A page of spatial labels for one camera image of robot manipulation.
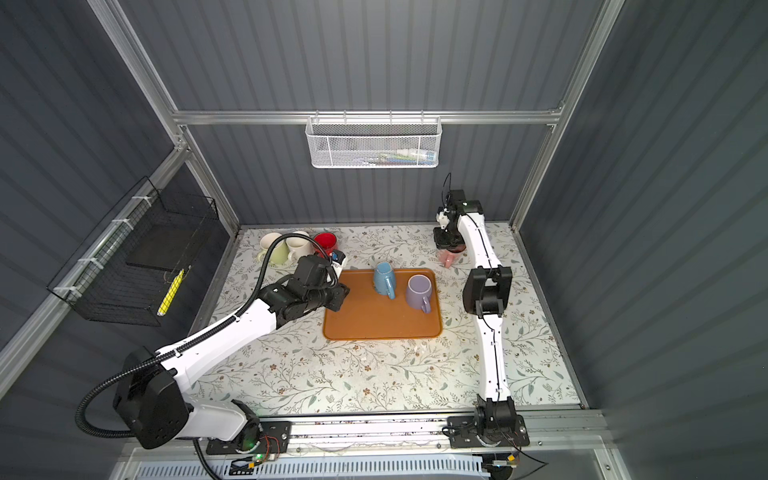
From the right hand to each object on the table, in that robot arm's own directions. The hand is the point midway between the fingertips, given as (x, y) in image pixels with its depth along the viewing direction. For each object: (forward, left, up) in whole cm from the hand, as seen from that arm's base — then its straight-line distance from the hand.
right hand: (445, 246), depth 104 cm
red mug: (+3, +42, 0) cm, 42 cm away
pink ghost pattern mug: (-5, -2, +1) cm, 6 cm away
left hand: (-23, +32, +9) cm, 40 cm away
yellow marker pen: (-33, +69, +21) cm, 80 cm away
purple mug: (-19, +10, 0) cm, 22 cm away
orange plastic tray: (-22, +27, -10) cm, 36 cm away
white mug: (-2, +51, +3) cm, 51 cm away
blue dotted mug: (-15, +21, +1) cm, 26 cm away
